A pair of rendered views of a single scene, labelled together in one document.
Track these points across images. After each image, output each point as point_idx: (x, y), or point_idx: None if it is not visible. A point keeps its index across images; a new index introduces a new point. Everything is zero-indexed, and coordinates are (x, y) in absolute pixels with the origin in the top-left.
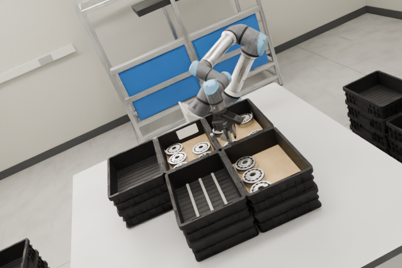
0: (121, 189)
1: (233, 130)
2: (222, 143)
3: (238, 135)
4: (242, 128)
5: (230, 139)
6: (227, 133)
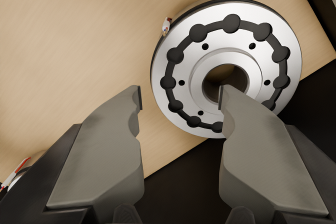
0: None
1: (139, 143)
2: (154, 152)
3: (65, 93)
4: (1, 97)
5: (268, 116)
6: (331, 191)
